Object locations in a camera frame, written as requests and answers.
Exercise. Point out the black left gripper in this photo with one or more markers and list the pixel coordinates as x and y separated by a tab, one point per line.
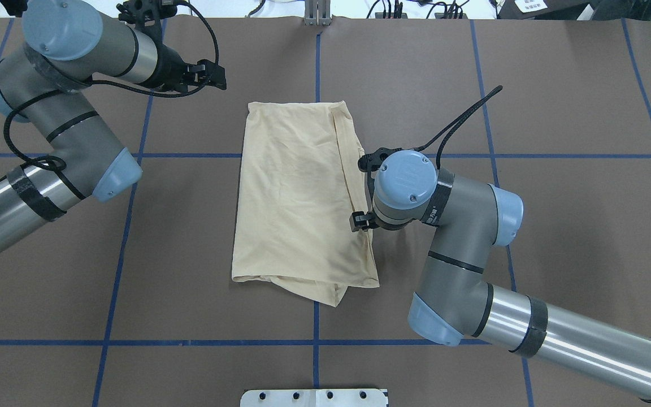
171	63

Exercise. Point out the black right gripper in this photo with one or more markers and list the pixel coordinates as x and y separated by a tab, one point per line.
359	220

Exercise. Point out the beige long-sleeve printed shirt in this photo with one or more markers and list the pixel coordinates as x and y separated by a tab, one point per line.
299	185

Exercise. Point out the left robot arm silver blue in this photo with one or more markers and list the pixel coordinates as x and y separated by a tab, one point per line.
66	150

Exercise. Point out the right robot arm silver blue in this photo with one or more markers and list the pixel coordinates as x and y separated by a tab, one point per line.
547	258

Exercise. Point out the aluminium frame post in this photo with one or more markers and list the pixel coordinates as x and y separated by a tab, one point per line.
317	13

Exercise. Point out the white central pedestal column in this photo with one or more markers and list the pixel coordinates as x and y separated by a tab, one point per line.
316	397

